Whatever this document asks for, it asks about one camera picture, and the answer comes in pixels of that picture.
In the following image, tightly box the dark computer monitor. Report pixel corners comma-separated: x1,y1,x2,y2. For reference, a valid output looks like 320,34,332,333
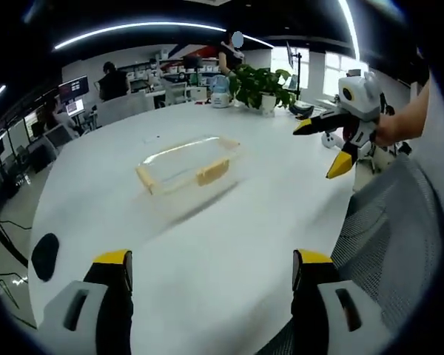
58,75,89,98

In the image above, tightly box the ceiling light strip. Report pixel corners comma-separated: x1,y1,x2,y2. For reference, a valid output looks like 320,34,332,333
54,21,226,51
336,0,362,60

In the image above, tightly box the small white device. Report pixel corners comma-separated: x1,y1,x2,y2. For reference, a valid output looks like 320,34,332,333
320,132,344,149

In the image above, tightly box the person's right hand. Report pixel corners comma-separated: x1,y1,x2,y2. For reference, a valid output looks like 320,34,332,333
373,112,407,148

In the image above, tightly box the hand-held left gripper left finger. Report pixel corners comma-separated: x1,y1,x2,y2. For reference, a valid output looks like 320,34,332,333
40,249,134,355

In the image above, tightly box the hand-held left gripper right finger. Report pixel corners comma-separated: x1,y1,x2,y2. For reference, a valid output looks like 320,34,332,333
290,249,385,355

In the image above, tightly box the black oval pad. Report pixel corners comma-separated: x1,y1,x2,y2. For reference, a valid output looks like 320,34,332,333
32,232,59,282

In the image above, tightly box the clear box with beige buckles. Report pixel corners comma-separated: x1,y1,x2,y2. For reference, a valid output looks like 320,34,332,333
135,135,242,197

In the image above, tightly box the grey mesh office chair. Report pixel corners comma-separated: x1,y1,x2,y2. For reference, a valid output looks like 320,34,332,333
258,153,444,355

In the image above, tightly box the green potted plant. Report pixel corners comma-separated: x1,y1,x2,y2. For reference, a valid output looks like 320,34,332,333
228,64,297,116

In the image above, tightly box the white and blue jug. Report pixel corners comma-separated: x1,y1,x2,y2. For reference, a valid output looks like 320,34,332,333
211,75,233,109

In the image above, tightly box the black floor cable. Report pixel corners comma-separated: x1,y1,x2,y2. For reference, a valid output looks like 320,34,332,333
0,206,38,326

